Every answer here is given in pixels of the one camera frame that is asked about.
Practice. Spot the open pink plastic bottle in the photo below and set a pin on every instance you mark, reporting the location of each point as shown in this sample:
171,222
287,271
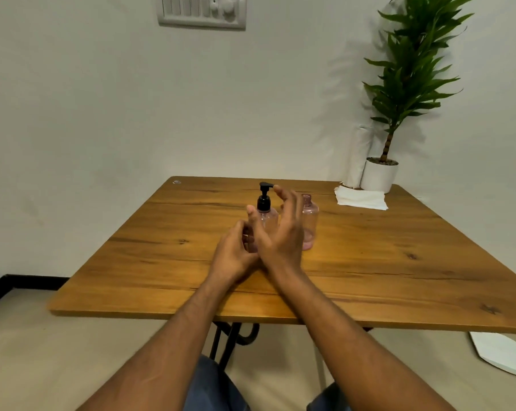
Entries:
309,222

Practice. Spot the white wall switch panel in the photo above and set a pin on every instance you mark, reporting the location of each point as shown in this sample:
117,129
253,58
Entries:
202,10

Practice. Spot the white paper roll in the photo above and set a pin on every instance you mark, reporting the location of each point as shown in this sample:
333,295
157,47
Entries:
357,156

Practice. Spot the white plant pot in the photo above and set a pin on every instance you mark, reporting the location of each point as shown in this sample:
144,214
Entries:
378,175

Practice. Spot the person's right hand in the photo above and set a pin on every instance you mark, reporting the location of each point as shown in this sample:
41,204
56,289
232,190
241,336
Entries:
281,248

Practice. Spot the pink bottle with black pump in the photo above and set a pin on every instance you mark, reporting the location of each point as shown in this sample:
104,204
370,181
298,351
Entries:
267,213

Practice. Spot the person's right thumb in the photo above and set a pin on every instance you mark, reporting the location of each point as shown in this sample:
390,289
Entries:
254,226

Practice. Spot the person's left forearm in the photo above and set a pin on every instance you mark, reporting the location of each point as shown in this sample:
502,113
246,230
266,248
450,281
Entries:
163,359

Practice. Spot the person's right forearm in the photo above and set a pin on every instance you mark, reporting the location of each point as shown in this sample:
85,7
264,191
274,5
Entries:
356,350

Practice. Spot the green leafy plant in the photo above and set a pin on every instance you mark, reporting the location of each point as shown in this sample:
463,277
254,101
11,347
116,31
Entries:
412,68

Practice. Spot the black skirting board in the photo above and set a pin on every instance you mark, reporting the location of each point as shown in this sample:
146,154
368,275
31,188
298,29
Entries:
13,284

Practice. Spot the person's blue jeans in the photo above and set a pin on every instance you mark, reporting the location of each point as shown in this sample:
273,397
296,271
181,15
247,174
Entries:
210,387

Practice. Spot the person's left thumb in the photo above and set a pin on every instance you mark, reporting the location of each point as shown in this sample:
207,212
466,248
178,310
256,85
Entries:
239,230

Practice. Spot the person's left hand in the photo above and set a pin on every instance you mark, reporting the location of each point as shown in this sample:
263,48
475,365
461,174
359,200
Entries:
230,261

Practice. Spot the white folded tissue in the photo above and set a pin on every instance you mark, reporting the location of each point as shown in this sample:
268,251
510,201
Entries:
360,198

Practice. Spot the white flat board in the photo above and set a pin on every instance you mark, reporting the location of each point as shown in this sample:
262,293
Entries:
502,353

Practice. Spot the black metal table legs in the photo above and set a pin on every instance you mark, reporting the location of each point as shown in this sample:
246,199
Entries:
231,340

